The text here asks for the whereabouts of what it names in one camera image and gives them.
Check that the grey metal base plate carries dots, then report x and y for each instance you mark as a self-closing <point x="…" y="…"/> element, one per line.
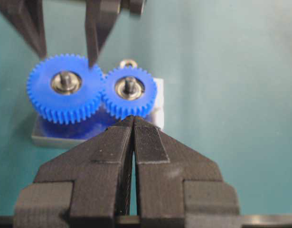
<point x="66" y="136"/>

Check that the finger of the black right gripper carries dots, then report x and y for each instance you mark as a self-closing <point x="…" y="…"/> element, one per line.
<point x="26" y="16"/>
<point x="100" y="18"/>

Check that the large blue plastic gear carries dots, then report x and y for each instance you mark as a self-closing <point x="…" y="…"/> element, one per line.
<point x="65" y="109"/>

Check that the small blue plastic gear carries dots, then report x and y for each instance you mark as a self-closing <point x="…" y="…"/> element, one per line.
<point x="118" y="103"/>

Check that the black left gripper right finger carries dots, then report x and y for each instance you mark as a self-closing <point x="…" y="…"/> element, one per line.
<point x="173" y="179"/>

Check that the threaded shaft in small gear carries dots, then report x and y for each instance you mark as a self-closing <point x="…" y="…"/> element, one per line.
<point x="130" y="82"/>

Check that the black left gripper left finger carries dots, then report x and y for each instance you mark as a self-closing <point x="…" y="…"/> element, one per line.
<point x="84" y="187"/>

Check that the threaded shaft in large gear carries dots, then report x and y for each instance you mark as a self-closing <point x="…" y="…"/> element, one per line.
<point x="65" y="79"/>

